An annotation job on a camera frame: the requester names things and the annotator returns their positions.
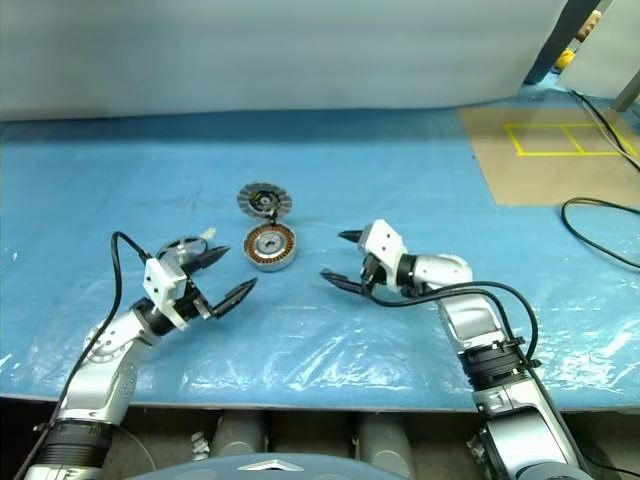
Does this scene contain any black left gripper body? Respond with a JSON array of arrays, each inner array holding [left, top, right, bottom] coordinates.
[[174, 272, 221, 324]]

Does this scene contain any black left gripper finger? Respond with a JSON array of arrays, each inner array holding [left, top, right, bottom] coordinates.
[[179, 244, 232, 277], [209, 277, 259, 320]]

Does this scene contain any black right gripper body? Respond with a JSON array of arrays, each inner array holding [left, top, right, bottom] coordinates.
[[359, 252, 388, 298]]

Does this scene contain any silver spoked rotor ring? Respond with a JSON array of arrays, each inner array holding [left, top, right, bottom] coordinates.
[[157, 234, 209, 267]]

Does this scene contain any motor stator with copper windings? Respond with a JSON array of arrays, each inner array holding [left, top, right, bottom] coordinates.
[[243, 223, 301, 274]]

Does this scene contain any finned round motor cover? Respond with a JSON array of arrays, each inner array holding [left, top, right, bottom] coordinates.
[[236, 180, 294, 222]]

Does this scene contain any blue foam table mat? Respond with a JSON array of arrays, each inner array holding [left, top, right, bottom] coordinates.
[[0, 107, 640, 414]]

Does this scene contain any grey rounded cylinder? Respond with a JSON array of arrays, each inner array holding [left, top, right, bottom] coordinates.
[[212, 409, 267, 459], [357, 412, 415, 480]]

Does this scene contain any white crumpled scrap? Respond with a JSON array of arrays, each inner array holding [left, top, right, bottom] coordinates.
[[190, 430, 211, 462]]

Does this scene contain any grey robot torso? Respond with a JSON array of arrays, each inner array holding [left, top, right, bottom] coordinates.
[[127, 452, 401, 480]]

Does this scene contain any brown cardboard sheet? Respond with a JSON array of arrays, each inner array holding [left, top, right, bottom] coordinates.
[[458, 102, 640, 207]]

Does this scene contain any yellow tape rectangle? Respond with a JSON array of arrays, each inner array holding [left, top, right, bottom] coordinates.
[[503, 122, 639, 158]]

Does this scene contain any white backdrop board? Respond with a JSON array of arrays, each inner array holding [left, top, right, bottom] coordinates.
[[0, 0, 569, 123]]

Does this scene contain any grey metal leg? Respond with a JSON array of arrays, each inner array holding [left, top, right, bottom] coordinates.
[[610, 74, 640, 112]]

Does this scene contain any brown rounded object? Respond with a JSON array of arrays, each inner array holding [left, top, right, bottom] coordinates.
[[574, 8, 601, 44]]

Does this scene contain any white side panel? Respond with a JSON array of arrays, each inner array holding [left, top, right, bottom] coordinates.
[[555, 0, 640, 101]]

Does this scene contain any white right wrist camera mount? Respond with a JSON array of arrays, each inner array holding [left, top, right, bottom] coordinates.
[[358, 217, 407, 292]]

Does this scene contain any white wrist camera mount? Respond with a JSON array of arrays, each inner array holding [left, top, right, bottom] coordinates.
[[358, 217, 407, 292], [142, 256, 192, 332]]

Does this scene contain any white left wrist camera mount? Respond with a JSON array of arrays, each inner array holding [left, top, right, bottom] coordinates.
[[142, 256, 192, 332]]

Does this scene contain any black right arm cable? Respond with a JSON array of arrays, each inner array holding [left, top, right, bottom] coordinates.
[[367, 281, 541, 371]]

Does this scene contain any looped black cable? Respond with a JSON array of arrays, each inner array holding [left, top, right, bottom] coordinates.
[[560, 197, 640, 274]]

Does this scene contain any dark blue post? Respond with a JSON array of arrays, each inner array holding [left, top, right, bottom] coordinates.
[[523, 0, 617, 85]]

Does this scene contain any thin black cable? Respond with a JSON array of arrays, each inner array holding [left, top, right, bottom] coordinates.
[[569, 88, 640, 171]]

